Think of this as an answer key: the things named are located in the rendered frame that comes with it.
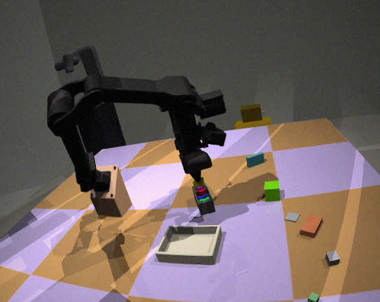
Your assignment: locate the teal rectangular block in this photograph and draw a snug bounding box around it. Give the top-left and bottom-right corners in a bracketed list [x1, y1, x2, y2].
[246, 152, 265, 168]

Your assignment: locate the blue fuse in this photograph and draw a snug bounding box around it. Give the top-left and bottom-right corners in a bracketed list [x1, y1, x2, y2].
[198, 194, 209, 200]

